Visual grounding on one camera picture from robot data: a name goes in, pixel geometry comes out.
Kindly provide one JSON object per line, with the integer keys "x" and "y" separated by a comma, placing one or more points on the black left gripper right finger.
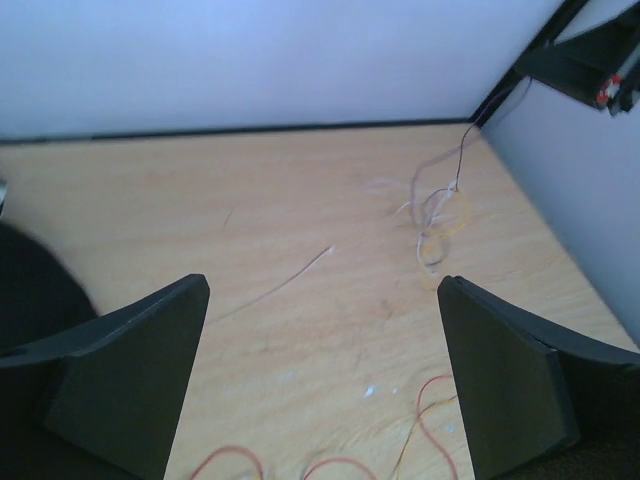
{"x": 538, "y": 400}

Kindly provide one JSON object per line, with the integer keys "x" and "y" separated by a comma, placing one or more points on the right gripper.
{"x": 598, "y": 68}

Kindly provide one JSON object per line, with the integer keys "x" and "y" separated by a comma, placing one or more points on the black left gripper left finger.
{"x": 102, "y": 400}

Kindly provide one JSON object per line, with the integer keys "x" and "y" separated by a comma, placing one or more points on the grey zip tie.
{"x": 253, "y": 301}

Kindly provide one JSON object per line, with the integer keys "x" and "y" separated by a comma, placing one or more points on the black cloth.
{"x": 39, "y": 296}

